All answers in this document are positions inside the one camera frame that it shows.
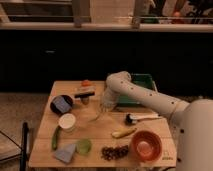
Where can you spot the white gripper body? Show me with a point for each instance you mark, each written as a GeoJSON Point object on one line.
{"type": "Point", "coordinates": [109, 98]}

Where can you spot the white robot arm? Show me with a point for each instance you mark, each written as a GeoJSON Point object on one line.
{"type": "Point", "coordinates": [195, 119]}

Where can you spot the orange fruit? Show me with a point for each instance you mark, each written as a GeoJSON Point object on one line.
{"type": "Point", "coordinates": [85, 83]}

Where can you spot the yellow banana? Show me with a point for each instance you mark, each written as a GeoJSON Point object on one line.
{"type": "Point", "coordinates": [123, 133]}

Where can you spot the green plastic tray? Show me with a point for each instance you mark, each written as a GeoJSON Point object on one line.
{"type": "Point", "coordinates": [142, 80]}

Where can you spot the black bowl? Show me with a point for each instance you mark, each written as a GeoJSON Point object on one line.
{"type": "Point", "coordinates": [53, 109]}

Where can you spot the white cup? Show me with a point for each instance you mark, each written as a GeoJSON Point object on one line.
{"type": "Point", "coordinates": [67, 122]}

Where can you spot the blue cloth in bowl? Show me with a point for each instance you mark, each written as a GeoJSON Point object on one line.
{"type": "Point", "coordinates": [62, 104]}

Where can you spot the bunch of dark grapes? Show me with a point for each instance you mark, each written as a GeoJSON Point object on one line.
{"type": "Point", "coordinates": [114, 153]}

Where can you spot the green round lid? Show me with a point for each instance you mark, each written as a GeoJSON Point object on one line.
{"type": "Point", "coordinates": [83, 146]}

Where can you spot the orange bowl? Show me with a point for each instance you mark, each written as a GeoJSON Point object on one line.
{"type": "Point", "coordinates": [145, 146]}

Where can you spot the green cucumber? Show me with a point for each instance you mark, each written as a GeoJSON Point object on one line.
{"type": "Point", "coordinates": [54, 141]}

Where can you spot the grey blue sponge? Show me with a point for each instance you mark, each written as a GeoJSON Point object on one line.
{"type": "Point", "coordinates": [66, 153]}

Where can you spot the black pole stand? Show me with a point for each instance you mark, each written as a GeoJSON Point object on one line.
{"type": "Point", "coordinates": [23, 157]}

